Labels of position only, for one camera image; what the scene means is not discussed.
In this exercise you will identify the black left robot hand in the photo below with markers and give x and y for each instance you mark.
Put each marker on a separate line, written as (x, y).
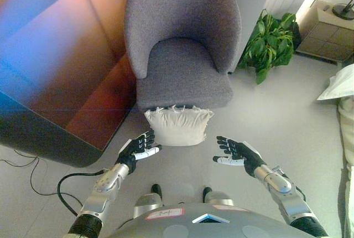
(127, 152)

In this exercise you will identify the grey robot torso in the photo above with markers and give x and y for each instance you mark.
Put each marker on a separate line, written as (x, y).
(210, 227)

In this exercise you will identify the dark glossy table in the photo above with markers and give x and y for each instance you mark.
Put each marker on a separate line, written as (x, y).
(58, 69)

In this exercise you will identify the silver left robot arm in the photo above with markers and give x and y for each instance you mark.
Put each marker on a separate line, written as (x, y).
(105, 185)

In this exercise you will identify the white bed pillow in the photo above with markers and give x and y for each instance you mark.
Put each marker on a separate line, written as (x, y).
(340, 84)

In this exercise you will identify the grey fabric armchair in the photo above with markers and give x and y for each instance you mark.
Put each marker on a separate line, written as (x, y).
(182, 22)

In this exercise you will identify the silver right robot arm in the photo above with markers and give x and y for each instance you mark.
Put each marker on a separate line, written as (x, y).
(279, 184)

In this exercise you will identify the beige nightstand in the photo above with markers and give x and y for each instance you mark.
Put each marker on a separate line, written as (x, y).
(326, 37)

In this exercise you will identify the green leafy plant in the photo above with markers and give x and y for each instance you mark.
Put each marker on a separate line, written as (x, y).
(266, 43)

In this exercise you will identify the black lamp base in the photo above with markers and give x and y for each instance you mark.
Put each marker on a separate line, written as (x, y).
(342, 11)

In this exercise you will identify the cream fringed pillow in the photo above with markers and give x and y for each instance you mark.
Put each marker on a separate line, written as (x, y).
(178, 127)

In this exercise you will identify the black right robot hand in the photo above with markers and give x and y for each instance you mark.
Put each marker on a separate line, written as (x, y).
(244, 153)

